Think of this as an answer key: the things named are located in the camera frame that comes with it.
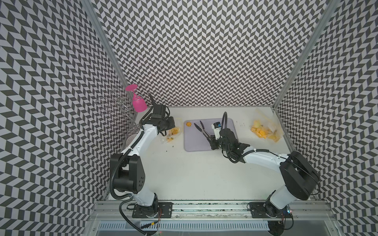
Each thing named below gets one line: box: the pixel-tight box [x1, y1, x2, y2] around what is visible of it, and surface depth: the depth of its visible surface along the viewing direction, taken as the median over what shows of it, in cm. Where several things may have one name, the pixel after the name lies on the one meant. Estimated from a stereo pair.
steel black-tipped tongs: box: [193, 120, 212, 138], surface depth 95 cm
